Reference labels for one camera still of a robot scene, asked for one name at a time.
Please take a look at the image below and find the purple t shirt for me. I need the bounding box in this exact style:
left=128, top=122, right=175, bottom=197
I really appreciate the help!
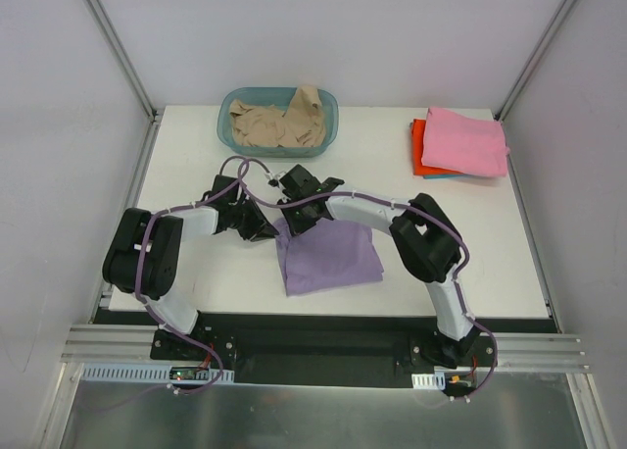
left=273, top=219, right=384, bottom=297

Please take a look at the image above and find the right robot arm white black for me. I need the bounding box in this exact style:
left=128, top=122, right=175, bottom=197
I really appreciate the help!
left=269, top=165, right=478, bottom=369

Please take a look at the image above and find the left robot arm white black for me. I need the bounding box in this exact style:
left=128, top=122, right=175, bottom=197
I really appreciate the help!
left=102, top=175, right=278, bottom=360

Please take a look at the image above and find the beige t shirt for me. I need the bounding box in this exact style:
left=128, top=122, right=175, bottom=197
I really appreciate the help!
left=228, top=85, right=327, bottom=149

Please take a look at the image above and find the teal plastic basket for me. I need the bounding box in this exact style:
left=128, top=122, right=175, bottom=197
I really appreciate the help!
left=217, top=87, right=339, bottom=158

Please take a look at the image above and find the blue folded t shirt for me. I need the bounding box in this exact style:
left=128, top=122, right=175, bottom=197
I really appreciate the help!
left=423, top=174, right=483, bottom=180

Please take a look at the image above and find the orange folded t shirt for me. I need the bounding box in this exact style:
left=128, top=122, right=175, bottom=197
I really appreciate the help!
left=410, top=119, right=461, bottom=178

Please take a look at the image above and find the pink folded t shirt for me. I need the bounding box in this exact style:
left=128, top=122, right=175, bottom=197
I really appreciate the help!
left=420, top=107, right=509, bottom=178

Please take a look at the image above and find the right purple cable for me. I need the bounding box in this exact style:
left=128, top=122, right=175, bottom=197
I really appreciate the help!
left=236, top=158, right=501, bottom=404

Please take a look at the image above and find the purple cable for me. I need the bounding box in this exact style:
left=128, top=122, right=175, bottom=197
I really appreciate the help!
left=236, top=158, right=501, bottom=404
left=134, top=157, right=246, bottom=397

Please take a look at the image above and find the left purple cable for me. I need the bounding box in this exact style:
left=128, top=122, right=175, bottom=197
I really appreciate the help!
left=134, top=157, right=246, bottom=397

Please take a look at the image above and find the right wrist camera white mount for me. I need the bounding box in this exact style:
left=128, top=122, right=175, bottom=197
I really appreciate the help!
left=265, top=172, right=286, bottom=189

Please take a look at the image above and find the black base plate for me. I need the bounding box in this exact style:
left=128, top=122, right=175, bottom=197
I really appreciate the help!
left=150, top=313, right=496, bottom=388

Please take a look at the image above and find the left grey cable duct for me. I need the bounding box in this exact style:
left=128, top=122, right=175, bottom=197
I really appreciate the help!
left=81, top=364, right=235, bottom=385

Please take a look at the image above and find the grey cable duct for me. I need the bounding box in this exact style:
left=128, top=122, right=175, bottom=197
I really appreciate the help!
left=411, top=373, right=446, bottom=391
left=81, top=364, right=235, bottom=385

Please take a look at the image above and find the right grey cable duct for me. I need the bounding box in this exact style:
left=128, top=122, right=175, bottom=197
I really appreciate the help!
left=411, top=373, right=446, bottom=391

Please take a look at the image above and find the left aluminium frame post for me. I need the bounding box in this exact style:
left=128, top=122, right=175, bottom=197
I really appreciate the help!
left=84, top=0, right=158, bottom=121

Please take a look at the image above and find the aluminium frame post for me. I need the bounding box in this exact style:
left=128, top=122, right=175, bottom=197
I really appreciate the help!
left=495, top=0, right=581, bottom=123
left=84, top=0, right=158, bottom=121

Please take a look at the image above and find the front aluminium rail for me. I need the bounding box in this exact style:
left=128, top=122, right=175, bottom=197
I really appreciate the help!
left=62, top=324, right=592, bottom=374

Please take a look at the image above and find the right aluminium frame post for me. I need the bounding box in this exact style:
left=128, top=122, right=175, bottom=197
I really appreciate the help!
left=495, top=0, right=581, bottom=123

